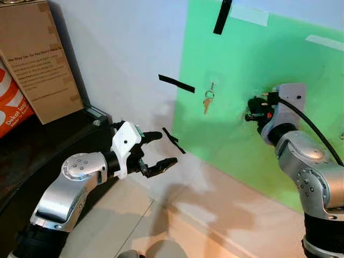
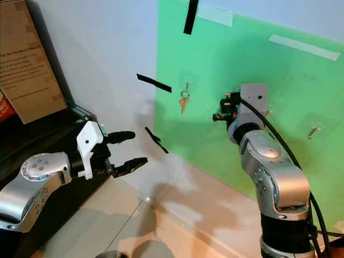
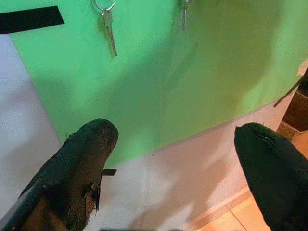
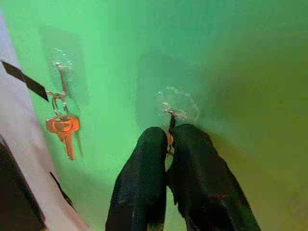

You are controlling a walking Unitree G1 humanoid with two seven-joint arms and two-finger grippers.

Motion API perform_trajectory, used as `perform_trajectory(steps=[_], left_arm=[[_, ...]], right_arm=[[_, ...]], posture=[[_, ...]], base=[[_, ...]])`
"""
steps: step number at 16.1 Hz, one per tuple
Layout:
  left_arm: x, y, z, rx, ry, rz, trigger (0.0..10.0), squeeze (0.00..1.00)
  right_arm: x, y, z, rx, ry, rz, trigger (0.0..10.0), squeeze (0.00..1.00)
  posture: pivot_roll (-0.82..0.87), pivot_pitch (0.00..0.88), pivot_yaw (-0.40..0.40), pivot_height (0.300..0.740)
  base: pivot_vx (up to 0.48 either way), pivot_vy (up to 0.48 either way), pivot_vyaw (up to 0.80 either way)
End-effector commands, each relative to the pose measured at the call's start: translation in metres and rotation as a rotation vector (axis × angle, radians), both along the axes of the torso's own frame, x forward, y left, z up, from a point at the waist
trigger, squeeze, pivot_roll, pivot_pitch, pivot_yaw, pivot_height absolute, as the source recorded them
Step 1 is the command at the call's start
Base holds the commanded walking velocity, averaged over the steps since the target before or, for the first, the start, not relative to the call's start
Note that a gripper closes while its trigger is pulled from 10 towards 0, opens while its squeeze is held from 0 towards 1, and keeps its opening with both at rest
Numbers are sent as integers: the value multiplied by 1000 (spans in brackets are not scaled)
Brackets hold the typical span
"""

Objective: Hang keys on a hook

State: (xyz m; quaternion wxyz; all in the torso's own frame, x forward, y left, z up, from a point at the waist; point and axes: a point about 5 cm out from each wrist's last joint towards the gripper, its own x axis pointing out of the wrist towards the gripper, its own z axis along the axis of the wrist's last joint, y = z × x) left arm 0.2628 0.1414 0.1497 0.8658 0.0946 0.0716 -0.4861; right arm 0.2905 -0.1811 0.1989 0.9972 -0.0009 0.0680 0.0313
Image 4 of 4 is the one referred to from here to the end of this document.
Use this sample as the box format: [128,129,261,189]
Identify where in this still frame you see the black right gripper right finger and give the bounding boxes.
[167,124,262,231]

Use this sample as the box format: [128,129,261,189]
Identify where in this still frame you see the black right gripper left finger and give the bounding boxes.
[105,127,169,231]

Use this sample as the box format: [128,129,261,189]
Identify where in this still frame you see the black tape strip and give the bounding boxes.
[1,61,50,102]
[49,171,77,214]

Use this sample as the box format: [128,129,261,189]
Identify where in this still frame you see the brass key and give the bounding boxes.
[45,115,80,161]

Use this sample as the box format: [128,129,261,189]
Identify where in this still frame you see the dark wooden furniture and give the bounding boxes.
[0,136,47,231]

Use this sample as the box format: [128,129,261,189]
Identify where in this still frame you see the green paper sheet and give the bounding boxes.
[0,0,308,231]

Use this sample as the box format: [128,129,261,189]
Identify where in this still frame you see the clear adhesive wall hook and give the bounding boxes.
[154,85,201,132]
[45,47,82,114]

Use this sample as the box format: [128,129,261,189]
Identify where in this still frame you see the silver metal key ring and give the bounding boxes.
[46,90,70,116]

